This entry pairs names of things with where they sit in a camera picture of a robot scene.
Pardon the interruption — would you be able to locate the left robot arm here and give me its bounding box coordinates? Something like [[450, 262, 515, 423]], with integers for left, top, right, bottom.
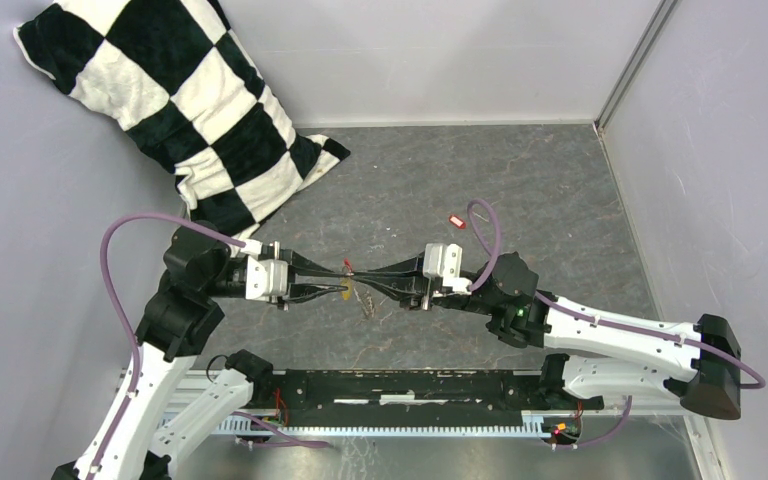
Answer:
[[52, 213, 289, 479]]

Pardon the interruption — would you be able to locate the white slotted cable duct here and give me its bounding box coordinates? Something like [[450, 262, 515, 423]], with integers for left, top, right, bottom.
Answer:
[[205, 413, 547, 439]]

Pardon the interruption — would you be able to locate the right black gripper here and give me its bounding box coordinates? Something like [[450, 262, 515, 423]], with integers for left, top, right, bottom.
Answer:
[[351, 250, 498, 316]]

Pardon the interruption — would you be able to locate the black white checkered pillow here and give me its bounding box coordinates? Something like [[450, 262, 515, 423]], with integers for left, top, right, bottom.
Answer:
[[13, 0, 349, 240]]

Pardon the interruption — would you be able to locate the aluminium frame rail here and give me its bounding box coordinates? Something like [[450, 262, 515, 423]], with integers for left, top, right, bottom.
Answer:
[[89, 368, 730, 480]]

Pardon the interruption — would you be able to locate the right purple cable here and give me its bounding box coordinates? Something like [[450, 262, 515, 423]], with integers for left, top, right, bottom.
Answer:
[[466, 198, 767, 450]]

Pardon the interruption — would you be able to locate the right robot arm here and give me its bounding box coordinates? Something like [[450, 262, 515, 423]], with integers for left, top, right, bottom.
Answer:
[[348, 251, 742, 420]]

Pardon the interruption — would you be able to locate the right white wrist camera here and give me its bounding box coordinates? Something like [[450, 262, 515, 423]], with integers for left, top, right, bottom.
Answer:
[[421, 243, 472, 295]]

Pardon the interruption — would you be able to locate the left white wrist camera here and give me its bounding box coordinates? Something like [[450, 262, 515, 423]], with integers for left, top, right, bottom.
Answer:
[[240, 240, 289, 303]]

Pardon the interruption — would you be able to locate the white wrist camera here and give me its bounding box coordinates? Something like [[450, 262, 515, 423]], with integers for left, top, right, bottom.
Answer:
[[240, 240, 289, 303], [421, 243, 472, 295]]

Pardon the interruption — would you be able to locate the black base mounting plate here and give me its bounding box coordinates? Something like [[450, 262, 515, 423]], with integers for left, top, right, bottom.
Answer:
[[210, 369, 605, 428]]

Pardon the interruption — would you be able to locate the aluminium corner profile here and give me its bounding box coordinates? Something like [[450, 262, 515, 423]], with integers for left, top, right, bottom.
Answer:
[[593, 0, 680, 136]]

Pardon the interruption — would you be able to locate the small red key tag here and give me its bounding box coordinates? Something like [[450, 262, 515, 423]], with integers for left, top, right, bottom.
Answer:
[[448, 215, 467, 230]]

